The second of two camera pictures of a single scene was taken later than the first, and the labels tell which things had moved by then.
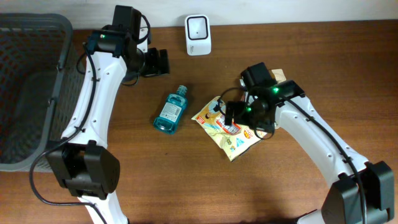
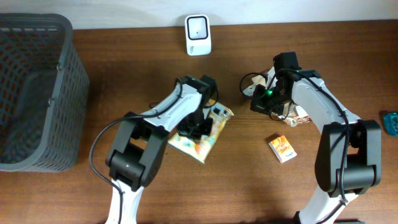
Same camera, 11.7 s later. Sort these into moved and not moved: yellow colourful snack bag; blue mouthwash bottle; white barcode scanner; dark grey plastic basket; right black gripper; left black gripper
Moved: left black gripper; blue mouthwash bottle; yellow colourful snack bag; right black gripper
Not moved: white barcode scanner; dark grey plastic basket
